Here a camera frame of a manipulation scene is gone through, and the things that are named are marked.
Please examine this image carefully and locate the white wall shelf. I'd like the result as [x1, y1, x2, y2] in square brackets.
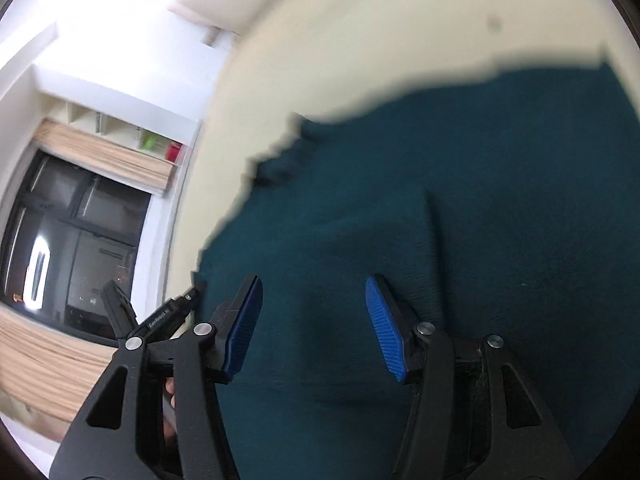
[64, 99, 197, 167]

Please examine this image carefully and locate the bed with beige sheet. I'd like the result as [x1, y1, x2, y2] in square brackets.
[170, 0, 638, 281]

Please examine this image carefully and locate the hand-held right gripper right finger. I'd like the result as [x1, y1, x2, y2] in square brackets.
[365, 274, 581, 480]

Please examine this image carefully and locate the dark window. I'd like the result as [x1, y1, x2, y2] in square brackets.
[0, 149, 152, 347]

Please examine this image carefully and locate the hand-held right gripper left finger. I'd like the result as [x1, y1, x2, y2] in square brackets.
[50, 275, 264, 480]

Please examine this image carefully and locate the dark teal garment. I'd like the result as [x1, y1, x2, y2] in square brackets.
[195, 62, 640, 480]

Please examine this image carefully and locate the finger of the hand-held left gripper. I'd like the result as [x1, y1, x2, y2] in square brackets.
[101, 280, 139, 342]
[131, 280, 207, 346]

